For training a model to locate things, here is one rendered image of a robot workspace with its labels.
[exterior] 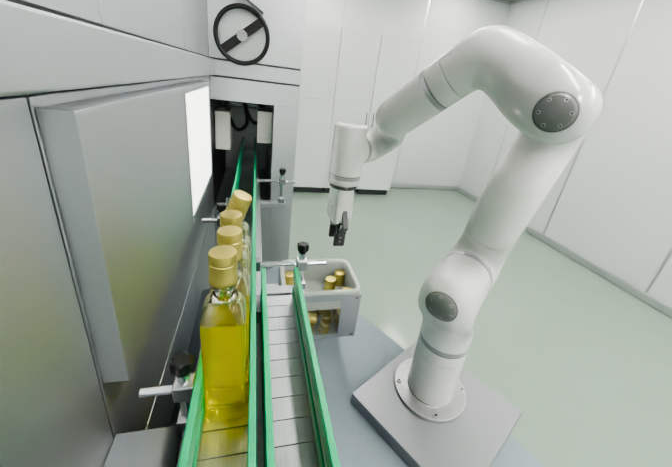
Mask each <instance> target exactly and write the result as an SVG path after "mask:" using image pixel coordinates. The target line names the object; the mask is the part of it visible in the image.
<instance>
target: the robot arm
mask: <svg viewBox="0 0 672 467"><path fill-rule="evenodd" d="M476 90H481V91H483V92H484V93H485V94H486V95H487V96H488V97H489V98H490V99H491V101H492V102H493V103H494V104H495V106H496V107H497V108H498V110H499V111H500V112H501V113H502V115H503V116H504V117H505V118H506V119H507V120H508V121H509V122H510V123H511V124H512V125H513V126H514V127H516V128H517V129H518V130H519V132H518V134H517V136H516V137H515V139H514V140H513V142H512V143H511V145H510V146H509V148H508V149H507V151H506V152H505V154H504V155H503V157H502V158H501V160H500V161H499V163H498V165H497V166H496V168H495V169H494V171H493V173H492V174H491V176H490V178H489V180H488V181H487V183H486V185H485V187H484V189H483V191H482V193H481V194H480V196H479V198H478V200H477V202H476V204H475V206H474V208H473V210H472V212H471V215H470V217H469V219H468V222H467V224H466V226H465V229H464V231H463V233H462V235H461V237H460V238H459V240H458V241H457V243H456V244H455V246H454V247H453V248H452V249H451V251H450V252H449V253H448V255H447V256H446V257H445V258H444V259H443V260H442V261H441V262H440V263H439V264H438V265H437V266H436V267H435V268H434V269H433V270H432V271H431V273H430V274H429V275H428V276H427V278H426V279H425V281H424V283H423V285H422V287H421V289H420V292H419V297H418V306H419V309H420V311H421V313H422V315H423V320H422V324H421V328H420V332H419V336H418V340H417V344H416V348H415V352H414V356H413V358H410V359H408V360H406V361H404V362H403V363H402V364H401V365H400V366H399V367H398V369H397V371H396V375H395V388H396V391H397V394H398V396H399V398H400V399H401V401H402V403H403V404H404V405H405V406H406V407H407V408H408V409H409V410H410V411H411V412H412V413H414V414H415V415H417V416H418V417H420V418H422V419H424V420H426V421H429V422H433V423H448V422H452V421H454V420H456V419H457V418H458V417H460V415H461V414H462V413H463V410H464V408H465V405H466V393H465V390H464V387H463V385H462V383H461V381H460V380H459V376H460V373H461V370H462V368H463V365H464V362H465V359H466V356H467V353H468V350H469V348H470V345H471V342H472V339H473V335H474V331H473V325H474V322H475V319H476V317H477V314H478V312H479V310H480V308H481V306H482V304H483V302H484V300H485V299H486V297H487V295H488V294H489V292H490V290H491V288H492V287H493V285H494V283H495V282H496V280H497V278H498V276H499V273H500V271H501V269H502V267H503V265H504V263H505V261H506V259H507V257H508V255H509V253H510V252H511V250H512V248H513V247H514V245H515V243H516V242H517V240H518V239H519V237H520V236H521V234H522V233H523V231H524V230H525V228H526V227H527V225H528V224H529V222H530V221H531V219H532V218H533V216H534V215H535V213H536V212H537V210H538V209H539V207H540V206H541V204H542V203H543V201H544V200H545V198H546V197H547V195H548V194H549V192H550V191H551V189H552V188H553V186H554V184H555V183H556V181H557V180H558V178H559V177H560V175H561V174H562V172H563V171H564V169H565V167H566V166H567V164H568V163H569V161H570V160H571V158H572V157H573V155H574V153H575V152H576V150H577V149H578V147H579V146H580V144H581V143H582V141H583V140H584V138H585V137H586V135H587V134H588V132H589V131H590V129H591V128H592V127H593V126H594V125H595V123H596V122H597V120H598V119H599V117H600V115H601V112H602V108H603V95H602V93H601V91H600V89H599V87H598V86H597V85H596V84H595V83H594V82H593V81H591V80H590V79H589V78H587V77H586V76H585V75H583V74H582V73H581V72H579V71H578V70H577V69H575V68H574V67H573V66H571V65H570V64H569V63H567V62H566V61H565V60H563V59H562V58H560V57H559V56H558V55H556V54H555V53H553V52H552V51H550V50H549V49H547V48H546V47H544V46H543V45H541V44H540V43H538V42H537V41H535V40H534V39H532V38H531V37H529V36H527V35H526V34H524V33H522V32H520V31H518V30H516V29H514V28H511V27H508V26H504V25H488V26H485V27H482V28H479V29H477V30H475V31H474V32H472V33H470V34H469V35H467V36H466V37H464V38H463V39H462V40H460V41H459V42H458V43H457V44H455V45H454V46H453V47H451V48H450V49H449V50H448V51H446V52H445V53H444V54H442V55H441V56H440V57H439V58H437V59H436V60H435V61H434V62H432V63H431V64H430V65H428V66H427V67H426V68H425V69H423V70H422V71H421V72H420V73H418V74H417V75H416V76H415V77H413V78H412V79H411V80H410V81H408V82H407V83H406V84H405V85H403V86H402V87H401V88H400V89H398V90H397V91H396V92H395V93H393V94H392V95H391V96H390V97H388V98H387V99H386V100H385V101H384V102H383V103H382V104H381V105H380V106H379V108H378V109H377V112H376V116H375V120H376V126H375V127H374V128H373V129H372V130H370V131H369V132H368V133H367V131H368V127H367V126H366V125H364V124H361V123H357V122H351V121H338V122H336V123H335V125H334V134H333V142H332V151H331V160H330V169H329V178H328V181H329V182H330V184H329V185H330V186H331V187H330V191H329V197H328V203H327V209H326V211H327V214H328V216H329V218H330V223H332V224H330V225H329V234H328V235H329V237H334V238H333V246H344V242H345V235H346V231H347V230H348V225H349V224H350V222H351V217H352V210H353V200H354V190H356V189H357V186H358V185H359V182H360V176H361V169H362V165H363V164H364V163H369V162H372V161H374V160H377V159H378V158H380V157H382V156H384V155H385V154H387V153H389V152H390V151H392V150H394V149H395V148H396V147H398V146H399V145H400V144H401V143H402V142H403V140H404V138H405V135H406V134H407V133H409V132H410V131H412V130H413V129H415V128H417V127H418V126H420V125H421V124H423V123H425V122H426V121H428V120H430V119H431V118H433V117H434V116H436V115H437V114H439V113H441V112H442V111H444V110H445V109H447V108H448V107H450V106H452V105H453V104H455V103H456V102H458V101H459V100H461V99H462V98H464V97H465V96H467V95H469V94H470V93H472V92H474V91H476ZM340 221H342V223H340ZM340 225H342V227H341V228H340Z"/></svg>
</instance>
